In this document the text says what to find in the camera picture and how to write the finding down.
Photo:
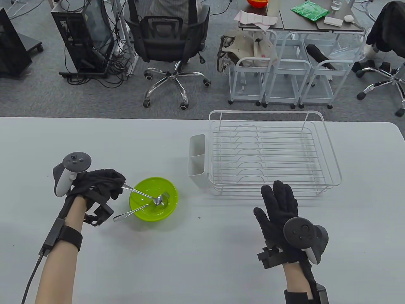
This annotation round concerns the person's left hand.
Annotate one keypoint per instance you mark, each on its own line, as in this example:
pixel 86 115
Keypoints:
pixel 98 182

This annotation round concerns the person's right hand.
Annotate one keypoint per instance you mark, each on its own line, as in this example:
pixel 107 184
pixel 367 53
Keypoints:
pixel 278 209

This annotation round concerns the steel spoon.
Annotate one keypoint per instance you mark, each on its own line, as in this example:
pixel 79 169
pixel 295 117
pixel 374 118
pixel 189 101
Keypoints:
pixel 142 193

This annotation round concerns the steel fork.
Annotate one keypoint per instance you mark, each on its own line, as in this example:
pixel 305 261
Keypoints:
pixel 133 212

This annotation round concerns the white plastic cutlery bin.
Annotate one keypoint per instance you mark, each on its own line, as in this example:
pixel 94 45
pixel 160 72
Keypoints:
pixel 196 164

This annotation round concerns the person's left forearm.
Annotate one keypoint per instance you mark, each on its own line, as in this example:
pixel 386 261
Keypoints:
pixel 60 272

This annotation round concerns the person's right forearm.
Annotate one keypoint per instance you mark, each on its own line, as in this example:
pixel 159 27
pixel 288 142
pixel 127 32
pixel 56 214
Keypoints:
pixel 297 278

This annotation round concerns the grey white handheld controller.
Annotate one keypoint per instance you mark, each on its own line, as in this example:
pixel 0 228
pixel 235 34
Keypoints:
pixel 74 162

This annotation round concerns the dark grey handheld controller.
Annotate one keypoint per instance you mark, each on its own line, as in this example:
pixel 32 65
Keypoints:
pixel 300 234

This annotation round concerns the lime green plastic bowl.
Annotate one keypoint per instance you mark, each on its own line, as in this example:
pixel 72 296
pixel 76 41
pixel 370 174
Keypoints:
pixel 158 213

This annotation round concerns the black computer tower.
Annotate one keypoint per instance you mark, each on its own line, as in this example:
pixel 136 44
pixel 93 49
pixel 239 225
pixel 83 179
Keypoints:
pixel 82 34

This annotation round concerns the white desk leg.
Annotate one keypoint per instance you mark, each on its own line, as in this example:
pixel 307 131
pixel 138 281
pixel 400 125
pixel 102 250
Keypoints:
pixel 126 34

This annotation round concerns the black mesh office chair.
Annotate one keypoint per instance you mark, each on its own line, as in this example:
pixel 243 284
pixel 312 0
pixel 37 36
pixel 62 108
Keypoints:
pixel 164 41

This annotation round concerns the black rolled mat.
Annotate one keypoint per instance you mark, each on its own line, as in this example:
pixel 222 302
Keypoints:
pixel 319 55

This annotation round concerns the black monitor on stand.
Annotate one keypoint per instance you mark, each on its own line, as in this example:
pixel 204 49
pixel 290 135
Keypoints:
pixel 11 47

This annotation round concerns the beige fabric bag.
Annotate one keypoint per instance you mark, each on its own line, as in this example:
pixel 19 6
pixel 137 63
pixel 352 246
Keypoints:
pixel 243 47

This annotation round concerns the office chair with chrome base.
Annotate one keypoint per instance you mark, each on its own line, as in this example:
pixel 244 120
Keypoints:
pixel 386 80

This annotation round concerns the clear plastic bag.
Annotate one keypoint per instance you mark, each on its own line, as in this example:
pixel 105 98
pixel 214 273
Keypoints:
pixel 346 54

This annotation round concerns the dark grey side table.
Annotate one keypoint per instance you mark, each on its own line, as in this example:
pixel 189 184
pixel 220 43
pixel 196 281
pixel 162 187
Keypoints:
pixel 297 23

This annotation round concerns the pink folded cloth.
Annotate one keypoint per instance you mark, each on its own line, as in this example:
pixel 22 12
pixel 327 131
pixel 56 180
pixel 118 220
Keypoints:
pixel 256 19

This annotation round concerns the white rectangular box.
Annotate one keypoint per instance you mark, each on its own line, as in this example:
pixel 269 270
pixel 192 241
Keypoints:
pixel 333 21

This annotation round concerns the green plastic bag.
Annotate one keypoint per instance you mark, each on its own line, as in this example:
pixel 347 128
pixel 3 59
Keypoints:
pixel 310 10

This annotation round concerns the small white round device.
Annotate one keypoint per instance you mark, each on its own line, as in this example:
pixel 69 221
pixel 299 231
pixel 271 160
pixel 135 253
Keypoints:
pixel 348 18

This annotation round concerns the orange bowl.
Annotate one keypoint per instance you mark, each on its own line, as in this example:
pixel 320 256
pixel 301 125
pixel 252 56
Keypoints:
pixel 257 2

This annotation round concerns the black jacket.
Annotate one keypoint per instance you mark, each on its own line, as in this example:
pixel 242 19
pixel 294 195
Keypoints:
pixel 389 28

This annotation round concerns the clear drinking glass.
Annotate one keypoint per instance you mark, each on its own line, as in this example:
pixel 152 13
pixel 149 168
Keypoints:
pixel 336 3

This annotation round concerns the black glove sensor mount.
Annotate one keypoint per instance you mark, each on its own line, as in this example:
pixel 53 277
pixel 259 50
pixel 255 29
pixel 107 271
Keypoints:
pixel 102 213
pixel 272 258

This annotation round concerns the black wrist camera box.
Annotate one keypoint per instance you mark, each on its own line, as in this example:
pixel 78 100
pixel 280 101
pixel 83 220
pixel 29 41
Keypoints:
pixel 321 294
pixel 52 236

